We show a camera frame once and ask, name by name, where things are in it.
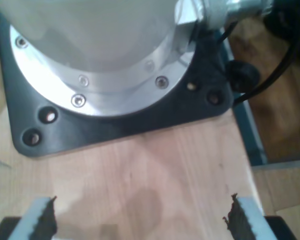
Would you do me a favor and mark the black base cable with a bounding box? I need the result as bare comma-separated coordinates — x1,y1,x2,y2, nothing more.
232,22,300,106

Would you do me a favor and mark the silver metal cable connector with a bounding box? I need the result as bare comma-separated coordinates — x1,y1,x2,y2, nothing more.
202,0,275,28

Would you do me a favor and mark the grey metal frame bar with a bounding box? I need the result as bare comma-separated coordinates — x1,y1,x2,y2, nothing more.
221,27,300,173

